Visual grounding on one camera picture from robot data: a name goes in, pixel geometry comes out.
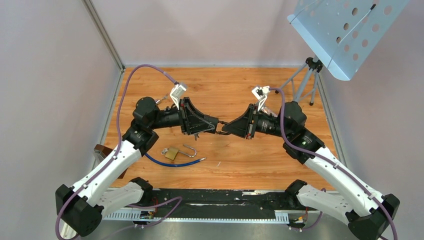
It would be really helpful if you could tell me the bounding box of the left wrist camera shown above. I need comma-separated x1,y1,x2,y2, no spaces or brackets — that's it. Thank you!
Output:
169,82,188,109

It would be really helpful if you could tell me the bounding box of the brass padlock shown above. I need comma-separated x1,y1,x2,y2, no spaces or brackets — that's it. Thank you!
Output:
161,144,197,161

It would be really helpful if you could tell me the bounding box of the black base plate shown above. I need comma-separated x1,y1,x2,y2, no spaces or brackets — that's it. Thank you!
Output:
136,188,307,220

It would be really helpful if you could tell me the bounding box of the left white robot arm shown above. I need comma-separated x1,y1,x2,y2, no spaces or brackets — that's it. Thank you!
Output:
55,96,219,237

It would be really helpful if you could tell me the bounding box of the blue music stand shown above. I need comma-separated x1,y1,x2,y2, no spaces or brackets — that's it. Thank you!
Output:
274,0,408,102

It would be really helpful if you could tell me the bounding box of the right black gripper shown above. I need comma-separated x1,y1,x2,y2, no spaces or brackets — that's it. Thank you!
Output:
221,104,290,140

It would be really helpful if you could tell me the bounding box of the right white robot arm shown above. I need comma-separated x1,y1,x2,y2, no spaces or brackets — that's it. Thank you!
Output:
223,101,400,240

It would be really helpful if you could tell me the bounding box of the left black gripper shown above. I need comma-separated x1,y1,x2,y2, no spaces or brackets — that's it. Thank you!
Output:
149,97,215,136

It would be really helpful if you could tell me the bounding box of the blue cable lock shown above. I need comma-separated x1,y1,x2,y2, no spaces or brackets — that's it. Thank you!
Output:
144,152,207,168

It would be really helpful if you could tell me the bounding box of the brown wooden block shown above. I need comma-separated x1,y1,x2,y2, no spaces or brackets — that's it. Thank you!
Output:
92,144,128,179

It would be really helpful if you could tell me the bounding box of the small black padlock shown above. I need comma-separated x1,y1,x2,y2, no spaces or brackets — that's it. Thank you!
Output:
215,120,231,136

